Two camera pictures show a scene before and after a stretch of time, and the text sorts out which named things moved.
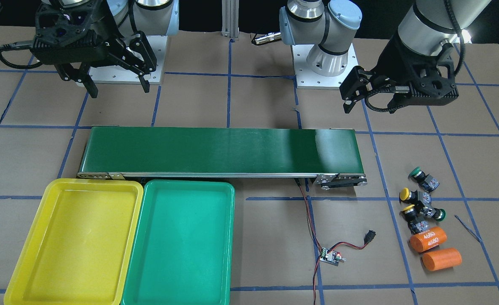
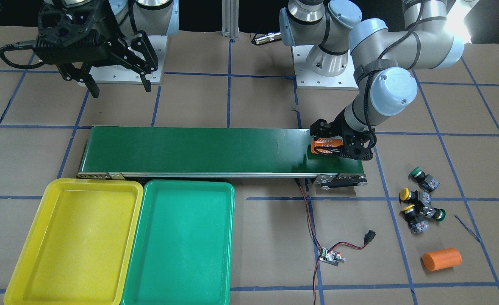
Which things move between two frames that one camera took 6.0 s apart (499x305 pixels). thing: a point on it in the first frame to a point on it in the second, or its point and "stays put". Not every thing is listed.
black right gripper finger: x=138 y=56 stays put
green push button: x=425 y=181 stays put
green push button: x=437 y=214 stays put
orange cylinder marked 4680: x=428 y=239 to x=330 y=142
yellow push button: x=415 y=224 stays put
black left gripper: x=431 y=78 to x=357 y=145
